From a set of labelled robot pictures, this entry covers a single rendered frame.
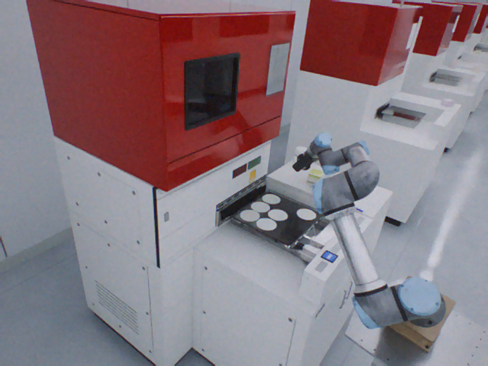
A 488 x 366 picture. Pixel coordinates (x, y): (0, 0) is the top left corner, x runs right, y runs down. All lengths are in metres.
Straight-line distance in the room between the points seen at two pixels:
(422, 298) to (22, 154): 2.44
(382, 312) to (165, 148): 0.90
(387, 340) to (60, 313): 1.96
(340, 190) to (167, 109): 0.65
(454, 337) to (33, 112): 2.59
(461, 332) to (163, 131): 1.34
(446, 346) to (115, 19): 1.60
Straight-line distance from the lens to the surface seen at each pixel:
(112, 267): 1.98
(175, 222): 1.54
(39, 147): 2.83
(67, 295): 2.78
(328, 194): 1.29
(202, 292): 1.87
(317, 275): 1.45
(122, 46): 1.31
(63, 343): 2.53
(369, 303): 1.31
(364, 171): 1.31
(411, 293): 1.30
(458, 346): 1.64
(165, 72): 1.19
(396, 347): 1.52
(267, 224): 1.76
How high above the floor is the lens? 1.92
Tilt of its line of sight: 30 degrees down
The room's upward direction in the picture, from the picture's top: 5 degrees clockwise
